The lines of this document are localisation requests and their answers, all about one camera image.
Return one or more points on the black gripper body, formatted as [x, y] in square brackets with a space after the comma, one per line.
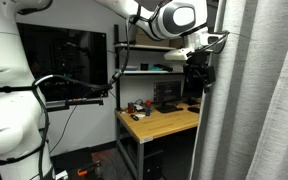
[199, 71]

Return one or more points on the grey fabric curtain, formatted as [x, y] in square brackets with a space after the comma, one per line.
[250, 100]

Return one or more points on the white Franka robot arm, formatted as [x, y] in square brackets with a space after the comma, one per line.
[10, 126]

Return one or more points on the black computer mouse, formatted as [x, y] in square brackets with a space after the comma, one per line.
[194, 109]

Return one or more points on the flat teal item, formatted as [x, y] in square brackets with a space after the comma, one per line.
[155, 68]

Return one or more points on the small black cup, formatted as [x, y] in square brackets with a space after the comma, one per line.
[144, 66]

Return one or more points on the brown cardboard box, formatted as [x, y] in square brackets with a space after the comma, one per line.
[150, 40]

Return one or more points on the wooden top desk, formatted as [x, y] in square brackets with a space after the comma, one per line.
[160, 123]

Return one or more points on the red capped bottle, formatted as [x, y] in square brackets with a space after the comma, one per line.
[148, 108]

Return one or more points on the flat blue item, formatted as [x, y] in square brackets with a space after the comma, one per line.
[130, 68]

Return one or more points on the dark red mug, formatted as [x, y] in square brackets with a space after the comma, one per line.
[131, 107]

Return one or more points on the small black remote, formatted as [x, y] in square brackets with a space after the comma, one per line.
[134, 117]

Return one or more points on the black metal shelf unit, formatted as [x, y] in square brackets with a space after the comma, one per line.
[116, 66]

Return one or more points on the black mounting bar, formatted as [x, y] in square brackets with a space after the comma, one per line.
[84, 101]

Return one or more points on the black wall screen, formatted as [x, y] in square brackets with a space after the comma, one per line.
[67, 60]

